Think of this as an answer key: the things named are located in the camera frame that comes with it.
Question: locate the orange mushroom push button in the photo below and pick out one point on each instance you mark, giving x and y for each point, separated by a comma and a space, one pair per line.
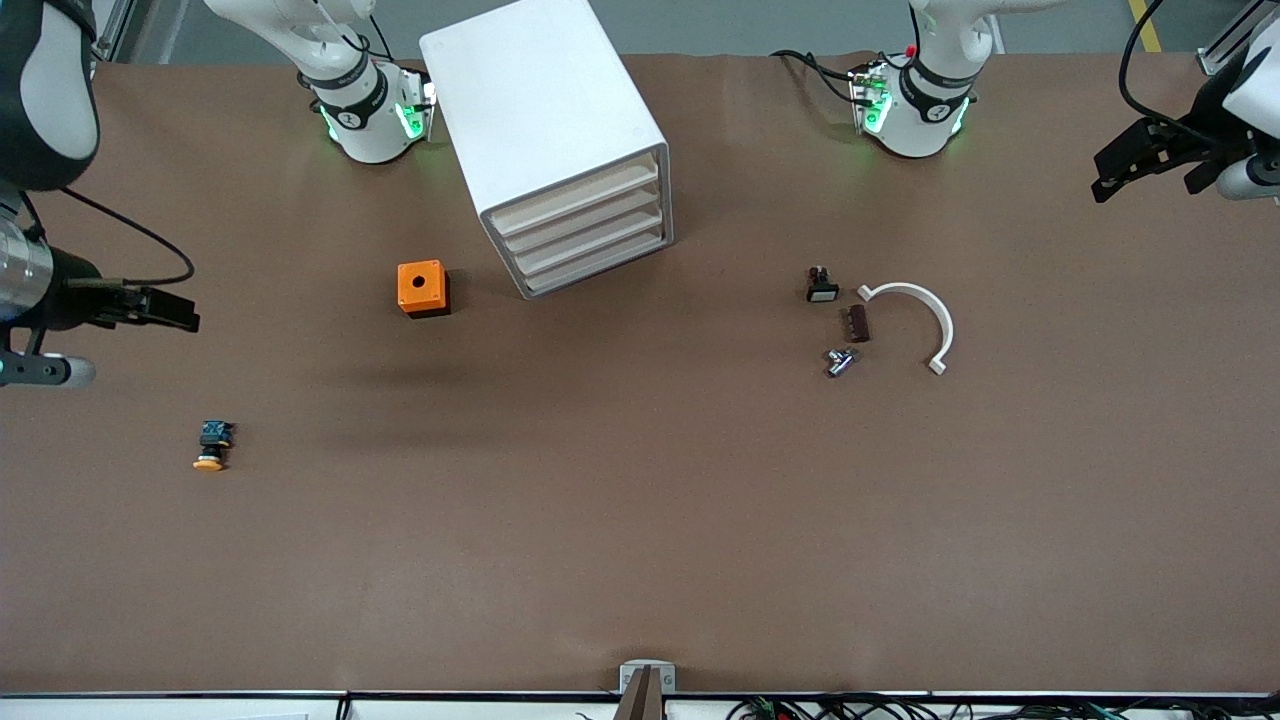
212, 445

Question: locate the white drawer cabinet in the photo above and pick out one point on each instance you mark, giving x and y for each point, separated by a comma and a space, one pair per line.
540, 100

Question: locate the brown cylinder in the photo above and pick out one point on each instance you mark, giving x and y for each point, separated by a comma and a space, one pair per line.
856, 324

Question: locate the orange box with hole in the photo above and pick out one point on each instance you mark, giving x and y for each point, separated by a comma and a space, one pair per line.
420, 285

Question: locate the white plastic drawer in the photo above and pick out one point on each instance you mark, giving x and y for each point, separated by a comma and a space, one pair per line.
570, 195
590, 262
585, 241
580, 218

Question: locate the grey metal bracket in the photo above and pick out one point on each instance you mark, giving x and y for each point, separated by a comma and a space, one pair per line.
630, 672

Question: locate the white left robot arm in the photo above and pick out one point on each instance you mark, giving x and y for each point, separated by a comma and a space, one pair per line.
920, 100

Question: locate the brown upright bar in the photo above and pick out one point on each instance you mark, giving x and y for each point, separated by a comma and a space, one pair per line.
645, 700

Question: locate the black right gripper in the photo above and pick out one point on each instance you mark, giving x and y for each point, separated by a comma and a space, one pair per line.
73, 296

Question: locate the white rectangular push button switch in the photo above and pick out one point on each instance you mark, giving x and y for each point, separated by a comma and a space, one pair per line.
822, 290

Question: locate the white table edge rail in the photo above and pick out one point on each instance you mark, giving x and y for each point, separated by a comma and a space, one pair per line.
150, 708

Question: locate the chrome tee fitting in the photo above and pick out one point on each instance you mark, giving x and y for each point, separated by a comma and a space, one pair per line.
838, 365

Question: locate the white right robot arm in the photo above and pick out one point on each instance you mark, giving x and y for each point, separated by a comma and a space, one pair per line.
60, 90

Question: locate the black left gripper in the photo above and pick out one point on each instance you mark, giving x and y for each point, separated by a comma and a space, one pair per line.
1197, 143

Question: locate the aluminium frame post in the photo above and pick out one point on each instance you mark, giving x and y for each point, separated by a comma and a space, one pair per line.
1215, 55
115, 25

